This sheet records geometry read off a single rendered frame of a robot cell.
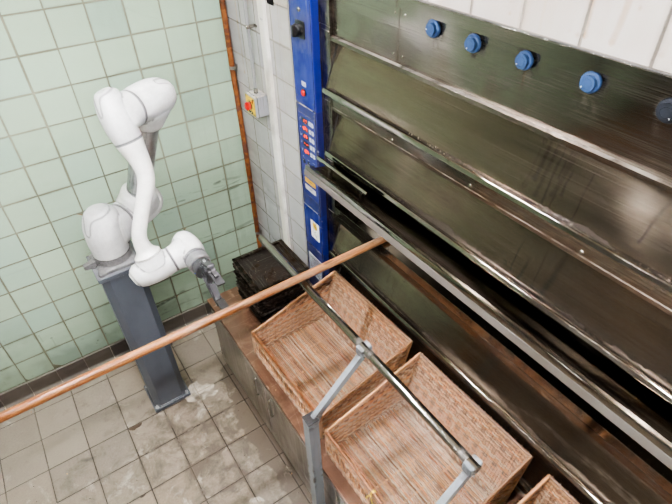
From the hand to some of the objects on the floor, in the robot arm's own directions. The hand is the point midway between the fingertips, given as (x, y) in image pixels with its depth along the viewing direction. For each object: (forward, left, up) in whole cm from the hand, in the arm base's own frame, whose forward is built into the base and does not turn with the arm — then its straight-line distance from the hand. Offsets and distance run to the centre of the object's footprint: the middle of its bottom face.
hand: (223, 296), depth 181 cm
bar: (+38, +14, -118) cm, 125 cm away
